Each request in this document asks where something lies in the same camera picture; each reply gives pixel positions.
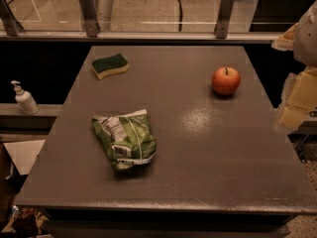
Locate white pump dispenser bottle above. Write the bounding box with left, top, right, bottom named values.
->
left=11, top=80, right=39, bottom=115

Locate cardboard box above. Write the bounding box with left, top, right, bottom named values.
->
left=3, top=140, right=45, bottom=203

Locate red apple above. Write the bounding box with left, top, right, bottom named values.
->
left=211, top=66, right=241, bottom=96

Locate metal glass railing frame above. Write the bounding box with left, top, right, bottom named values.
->
left=0, top=0, right=281, bottom=45

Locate green jalapeno chip bag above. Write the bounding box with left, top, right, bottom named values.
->
left=91, top=109, right=157, bottom=173

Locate green and yellow sponge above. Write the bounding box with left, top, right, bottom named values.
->
left=91, top=54, right=129, bottom=80

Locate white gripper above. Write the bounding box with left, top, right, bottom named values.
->
left=271, top=1, right=317, bottom=134

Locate clutter under table corner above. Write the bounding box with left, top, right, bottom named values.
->
left=0, top=208, right=47, bottom=238

